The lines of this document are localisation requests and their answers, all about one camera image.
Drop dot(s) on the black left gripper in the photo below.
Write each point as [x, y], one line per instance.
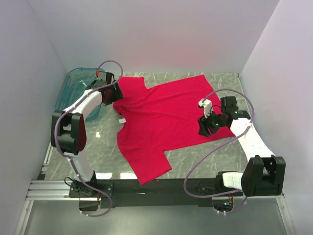
[118, 94]

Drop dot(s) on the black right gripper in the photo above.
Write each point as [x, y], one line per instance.
[204, 123]

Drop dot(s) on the teal transparent plastic bin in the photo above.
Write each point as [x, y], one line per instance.
[74, 86]

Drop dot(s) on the red t-shirt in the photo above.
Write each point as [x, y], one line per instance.
[160, 119]

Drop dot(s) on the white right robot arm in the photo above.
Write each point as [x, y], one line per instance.
[264, 173]

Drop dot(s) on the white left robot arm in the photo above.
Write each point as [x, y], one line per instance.
[68, 131]

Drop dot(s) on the black base beam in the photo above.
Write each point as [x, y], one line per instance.
[130, 193]

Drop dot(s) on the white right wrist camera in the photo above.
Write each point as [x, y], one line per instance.
[206, 105]

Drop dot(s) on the aluminium frame rail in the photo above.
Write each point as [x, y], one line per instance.
[50, 184]

